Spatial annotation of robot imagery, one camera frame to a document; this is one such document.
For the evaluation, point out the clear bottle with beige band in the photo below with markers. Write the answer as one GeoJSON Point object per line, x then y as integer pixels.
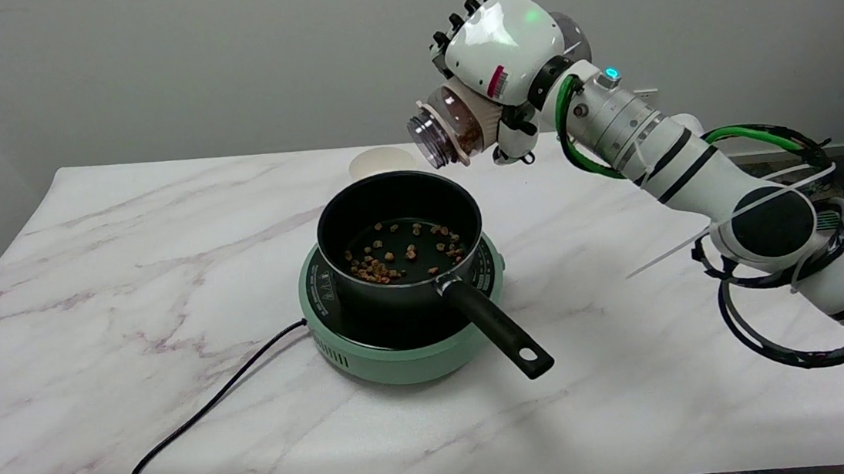
{"type": "Point", "coordinates": [450, 122]}

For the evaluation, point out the green induction cooker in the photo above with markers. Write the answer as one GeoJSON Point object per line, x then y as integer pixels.
{"type": "Point", "coordinates": [372, 362]}

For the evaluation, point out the round cream bottle lid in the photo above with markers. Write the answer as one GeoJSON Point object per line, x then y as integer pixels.
{"type": "Point", "coordinates": [380, 162]}

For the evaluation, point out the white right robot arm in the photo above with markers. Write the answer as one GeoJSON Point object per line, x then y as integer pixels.
{"type": "Point", "coordinates": [694, 164]}

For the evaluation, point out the floor vent grille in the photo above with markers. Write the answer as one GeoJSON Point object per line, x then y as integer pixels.
{"type": "Point", "coordinates": [838, 220]}

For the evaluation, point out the brown nuts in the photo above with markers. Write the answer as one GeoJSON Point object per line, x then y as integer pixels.
{"type": "Point", "coordinates": [375, 272]}

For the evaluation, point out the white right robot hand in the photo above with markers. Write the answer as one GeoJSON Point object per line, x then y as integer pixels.
{"type": "Point", "coordinates": [511, 39]}

